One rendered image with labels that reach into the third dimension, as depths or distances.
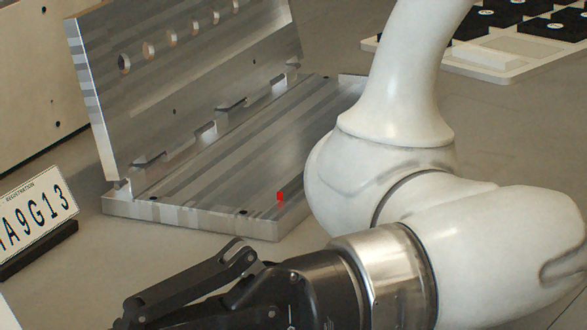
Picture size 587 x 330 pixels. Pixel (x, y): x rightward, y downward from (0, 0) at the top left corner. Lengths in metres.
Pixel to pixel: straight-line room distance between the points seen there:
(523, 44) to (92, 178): 0.68
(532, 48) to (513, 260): 0.89
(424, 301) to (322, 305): 0.08
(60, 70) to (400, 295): 0.73
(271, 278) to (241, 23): 0.72
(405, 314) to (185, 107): 0.58
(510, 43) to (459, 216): 0.90
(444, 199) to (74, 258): 0.43
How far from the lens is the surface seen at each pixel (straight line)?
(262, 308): 0.94
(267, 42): 1.65
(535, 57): 1.82
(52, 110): 1.59
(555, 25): 1.93
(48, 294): 1.25
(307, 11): 2.11
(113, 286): 1.25
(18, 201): 1.33
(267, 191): 1.37
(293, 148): 1.48
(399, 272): 0.97
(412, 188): 1.06
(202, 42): 1.55
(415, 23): 1.08
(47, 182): 1.36
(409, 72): 1.10
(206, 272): 0.93
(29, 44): 1.54
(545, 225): 1.03
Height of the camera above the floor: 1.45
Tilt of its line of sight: 22 degrees down
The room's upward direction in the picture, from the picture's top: 3 degrees counter-clockwise
